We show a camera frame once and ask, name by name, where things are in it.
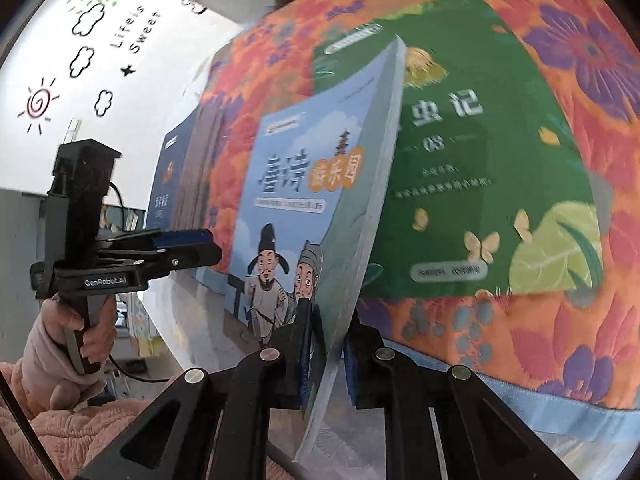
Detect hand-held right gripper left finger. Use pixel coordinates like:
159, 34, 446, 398
75, 299, 329, 480

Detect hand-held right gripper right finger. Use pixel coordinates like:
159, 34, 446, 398
341, 317, 583, 480

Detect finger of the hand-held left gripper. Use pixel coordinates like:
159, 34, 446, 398
99, 244, 224, 282
99, 228, 214, 252

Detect light blue book cartoon scholars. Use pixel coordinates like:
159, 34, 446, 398
226, 35, 408, 465

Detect person's left forearm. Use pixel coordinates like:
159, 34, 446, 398
0, 327, 166, 480

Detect person's left hand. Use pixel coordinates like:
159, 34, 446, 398
37, 300, 119, 376

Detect dark blue book red emblem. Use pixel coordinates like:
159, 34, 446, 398
147, 110, 198, 233

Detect bright green book with butterflies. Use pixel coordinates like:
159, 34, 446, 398
312, 0, 606, 301

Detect orange floral table mat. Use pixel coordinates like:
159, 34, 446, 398
197, 0, 640, 441

